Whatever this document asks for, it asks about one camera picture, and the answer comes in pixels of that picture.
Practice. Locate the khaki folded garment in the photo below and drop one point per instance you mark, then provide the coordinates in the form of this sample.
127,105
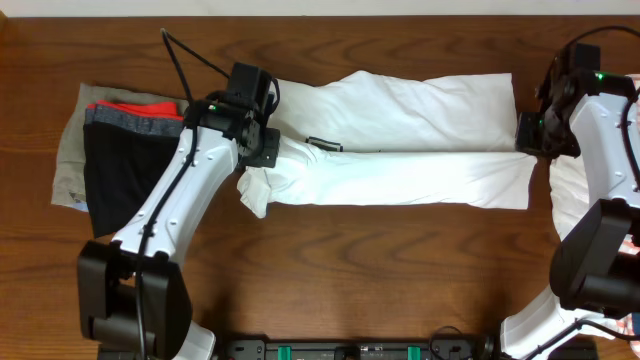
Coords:
68,187

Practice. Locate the white t-shirt with pixel logo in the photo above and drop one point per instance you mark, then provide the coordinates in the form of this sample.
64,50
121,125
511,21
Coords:
370,139

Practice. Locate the white garment in pile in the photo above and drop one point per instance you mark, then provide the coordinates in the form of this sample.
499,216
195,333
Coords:
569,193

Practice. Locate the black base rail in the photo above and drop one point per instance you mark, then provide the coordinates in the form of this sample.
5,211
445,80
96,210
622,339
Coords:
439,349

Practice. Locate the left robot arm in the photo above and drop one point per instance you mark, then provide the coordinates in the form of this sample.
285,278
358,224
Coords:
132,295

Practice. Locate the red white striped garment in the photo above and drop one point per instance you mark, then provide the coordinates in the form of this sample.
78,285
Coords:
631,321

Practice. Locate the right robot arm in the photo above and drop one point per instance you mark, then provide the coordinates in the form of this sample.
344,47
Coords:
585,114

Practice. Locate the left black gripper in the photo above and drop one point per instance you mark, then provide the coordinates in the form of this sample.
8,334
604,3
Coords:
268,155

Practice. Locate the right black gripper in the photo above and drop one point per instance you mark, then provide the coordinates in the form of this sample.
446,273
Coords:
526,142

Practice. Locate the black boxer shorts grey waistband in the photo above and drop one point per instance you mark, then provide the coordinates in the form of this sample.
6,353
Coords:
125,157

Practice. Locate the red folded garment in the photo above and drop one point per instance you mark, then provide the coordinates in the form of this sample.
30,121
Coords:
162,110

